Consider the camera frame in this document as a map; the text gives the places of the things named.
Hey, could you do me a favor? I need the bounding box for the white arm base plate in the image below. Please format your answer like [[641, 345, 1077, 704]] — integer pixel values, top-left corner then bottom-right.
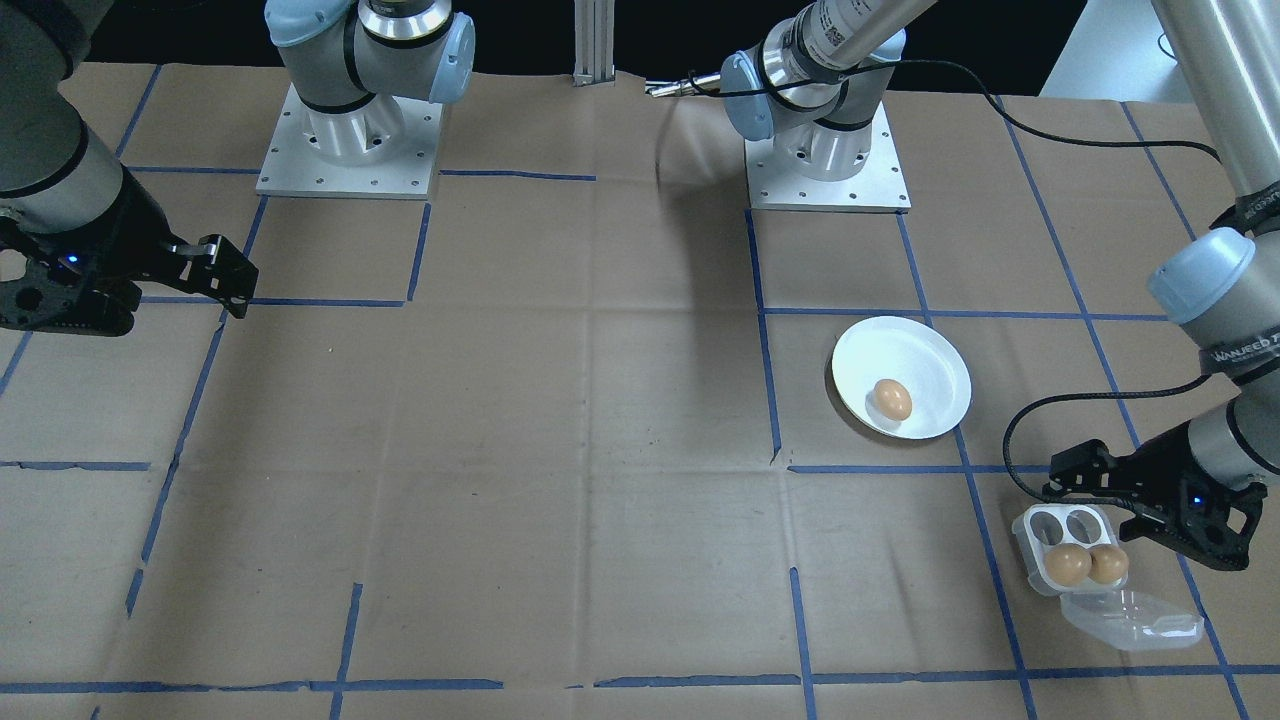
[[745, 100, 912, 213], [256, 83, 444, 201]]

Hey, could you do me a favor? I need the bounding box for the white round plate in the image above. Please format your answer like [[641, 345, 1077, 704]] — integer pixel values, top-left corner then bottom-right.
[[831, 316, 973, 441]]

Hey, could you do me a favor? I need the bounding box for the arm base cable connector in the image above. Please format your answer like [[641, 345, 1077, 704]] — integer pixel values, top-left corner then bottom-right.
[[645, 72, 723, 99]]

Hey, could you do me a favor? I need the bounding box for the aluminium V-frame post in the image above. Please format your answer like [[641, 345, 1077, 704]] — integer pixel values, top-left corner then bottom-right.
[[573, 0, 618, 87]]

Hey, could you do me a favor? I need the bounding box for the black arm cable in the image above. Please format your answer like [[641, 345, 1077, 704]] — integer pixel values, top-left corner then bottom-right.
[[690, 58, 1231, 501]]

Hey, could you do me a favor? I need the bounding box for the clear plastic egg box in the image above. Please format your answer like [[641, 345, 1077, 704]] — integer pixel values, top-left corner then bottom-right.
[[1011, 503, 1206, 653]]

